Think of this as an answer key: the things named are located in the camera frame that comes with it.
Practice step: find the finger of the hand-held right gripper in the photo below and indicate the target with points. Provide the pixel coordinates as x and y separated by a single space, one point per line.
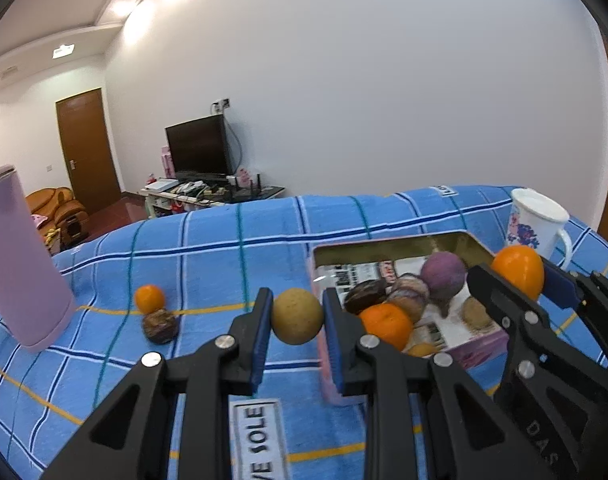
488 290
558 287

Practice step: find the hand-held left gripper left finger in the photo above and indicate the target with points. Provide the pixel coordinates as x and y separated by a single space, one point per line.
260 345

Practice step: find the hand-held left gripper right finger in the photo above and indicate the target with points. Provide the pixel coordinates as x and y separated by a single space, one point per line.
333 345

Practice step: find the small tan longan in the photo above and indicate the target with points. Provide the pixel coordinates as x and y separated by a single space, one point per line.
476 312
296 315

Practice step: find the pointed orange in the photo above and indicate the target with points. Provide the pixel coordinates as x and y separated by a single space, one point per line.
516 270

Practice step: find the purple round fruit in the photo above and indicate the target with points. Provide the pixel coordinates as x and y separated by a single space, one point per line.
441 272

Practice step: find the chocolate donut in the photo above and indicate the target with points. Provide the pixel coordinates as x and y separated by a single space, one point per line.
366 296

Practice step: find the brown ringed taro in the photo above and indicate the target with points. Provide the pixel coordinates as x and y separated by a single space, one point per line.
408 292

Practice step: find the pink tin box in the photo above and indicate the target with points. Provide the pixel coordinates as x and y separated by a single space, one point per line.
373 251

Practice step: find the round orange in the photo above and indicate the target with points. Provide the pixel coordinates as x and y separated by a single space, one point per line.
386 325
150 299
422 349

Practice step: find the white floral mug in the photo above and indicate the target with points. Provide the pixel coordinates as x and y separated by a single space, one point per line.
533 225

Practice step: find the blue checked blanket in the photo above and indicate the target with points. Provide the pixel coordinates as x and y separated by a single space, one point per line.
209 260

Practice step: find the television stand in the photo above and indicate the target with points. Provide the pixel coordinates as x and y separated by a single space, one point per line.
209 200

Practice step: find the black router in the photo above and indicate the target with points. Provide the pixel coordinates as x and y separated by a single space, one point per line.
249 187

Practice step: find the red white small item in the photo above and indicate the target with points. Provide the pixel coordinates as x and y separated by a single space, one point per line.
151 180

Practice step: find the black television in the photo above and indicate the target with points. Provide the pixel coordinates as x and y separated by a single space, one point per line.
199 145

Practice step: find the orange brown sofa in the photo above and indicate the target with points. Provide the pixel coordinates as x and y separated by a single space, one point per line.
61 205

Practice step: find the pink floral cushion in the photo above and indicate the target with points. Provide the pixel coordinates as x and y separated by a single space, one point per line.
37 220

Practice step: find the lavender tumbler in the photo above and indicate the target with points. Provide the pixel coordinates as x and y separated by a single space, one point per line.
19 260

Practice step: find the brown wooden door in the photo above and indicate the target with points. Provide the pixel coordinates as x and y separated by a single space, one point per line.
86 150

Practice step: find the rectangular ceiling light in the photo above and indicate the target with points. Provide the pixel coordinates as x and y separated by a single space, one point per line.
64 50

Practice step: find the wall socket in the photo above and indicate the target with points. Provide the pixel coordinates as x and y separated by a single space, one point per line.
221 104

